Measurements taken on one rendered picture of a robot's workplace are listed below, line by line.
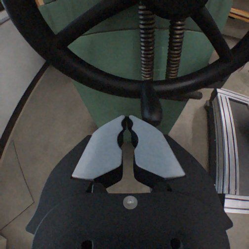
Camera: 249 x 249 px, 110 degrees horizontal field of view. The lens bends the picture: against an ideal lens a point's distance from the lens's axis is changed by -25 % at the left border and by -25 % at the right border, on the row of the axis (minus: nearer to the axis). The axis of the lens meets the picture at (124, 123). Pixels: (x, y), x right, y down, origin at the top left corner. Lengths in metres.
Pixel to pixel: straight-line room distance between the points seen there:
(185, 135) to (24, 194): 1.33
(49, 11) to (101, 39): 0.13
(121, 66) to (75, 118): 0.80
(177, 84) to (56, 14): 0.29
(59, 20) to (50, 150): 0.92
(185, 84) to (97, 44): 0.24
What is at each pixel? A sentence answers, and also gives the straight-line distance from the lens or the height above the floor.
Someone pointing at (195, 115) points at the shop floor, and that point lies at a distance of 1.10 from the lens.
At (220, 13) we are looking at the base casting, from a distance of 0.38.
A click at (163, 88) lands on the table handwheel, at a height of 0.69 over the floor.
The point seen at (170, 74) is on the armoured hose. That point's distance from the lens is 0.24.
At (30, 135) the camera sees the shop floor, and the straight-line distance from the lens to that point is 1.28.
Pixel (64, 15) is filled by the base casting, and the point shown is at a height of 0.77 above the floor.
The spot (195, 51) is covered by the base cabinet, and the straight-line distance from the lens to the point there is 0.39.
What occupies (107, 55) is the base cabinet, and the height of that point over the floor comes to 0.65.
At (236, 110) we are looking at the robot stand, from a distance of 1.07.
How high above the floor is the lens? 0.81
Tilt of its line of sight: 60 degrees down
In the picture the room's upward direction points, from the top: 8 degrees counter-clockwise
